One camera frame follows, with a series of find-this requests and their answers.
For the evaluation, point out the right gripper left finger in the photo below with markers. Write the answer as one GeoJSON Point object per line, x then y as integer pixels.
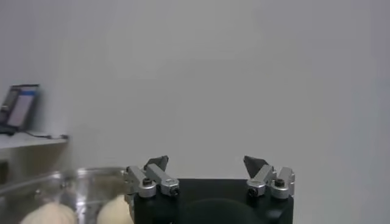
{"type": "Point", "coordinates": [152, 178]}

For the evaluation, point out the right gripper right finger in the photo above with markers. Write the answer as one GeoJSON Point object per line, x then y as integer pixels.
{"type": "Point", "coordinates": [274, 179]}

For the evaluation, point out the white steamed baozi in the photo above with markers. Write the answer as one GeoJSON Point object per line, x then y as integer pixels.
{"type": "Point", "coordinates": [50, 216]}
{"type": "Point", "coordinates": [115, 211]}

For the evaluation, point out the stainless steel steamer basket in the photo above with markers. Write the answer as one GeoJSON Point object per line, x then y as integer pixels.
{"type": "Point", "coordinates": [85, 185]}

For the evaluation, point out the white side table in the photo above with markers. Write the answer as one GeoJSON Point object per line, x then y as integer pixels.
{"type": "Point", "coordinates": [27, 141]}

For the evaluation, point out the open laptop computer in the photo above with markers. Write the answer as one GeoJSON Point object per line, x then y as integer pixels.
{"type": "Point", "coordinates": [19, 106]}

